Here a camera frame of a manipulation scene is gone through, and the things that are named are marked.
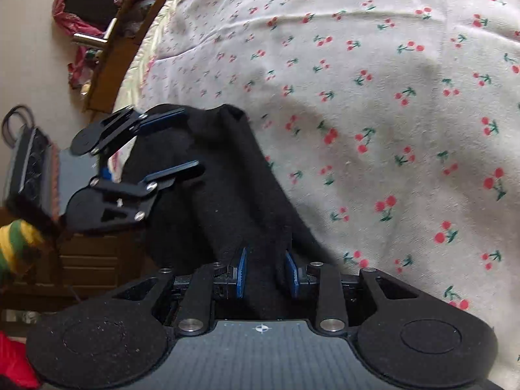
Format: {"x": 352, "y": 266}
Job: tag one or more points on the person's left forearm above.
{"x": 16, "y": 248}

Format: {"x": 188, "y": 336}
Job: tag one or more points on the wooden drawer cabinet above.
{"x": 89, "y": 260}

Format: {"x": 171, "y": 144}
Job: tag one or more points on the cherry print bed sheet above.
{"x": 365, "y": 89}

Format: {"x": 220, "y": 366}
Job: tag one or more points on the pink patterned cloth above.
{"x": 79, "y": 16}

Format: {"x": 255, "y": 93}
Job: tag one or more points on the red cloth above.
{"x": 14, "y": 361}

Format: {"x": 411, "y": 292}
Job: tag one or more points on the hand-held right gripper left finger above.
{"x": 242, "y": 272}

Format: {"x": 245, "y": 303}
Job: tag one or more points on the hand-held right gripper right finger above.
{"x": 291, "y": 276}

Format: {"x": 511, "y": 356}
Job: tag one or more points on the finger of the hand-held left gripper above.
{"x": 162, "y": 117}
{"x": 174, "y": 172}

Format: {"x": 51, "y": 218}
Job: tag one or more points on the black pants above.
{"x": 227, "y": 195}

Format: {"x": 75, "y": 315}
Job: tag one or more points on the wooden bedside desk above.
{"x": 122, "y": 48}

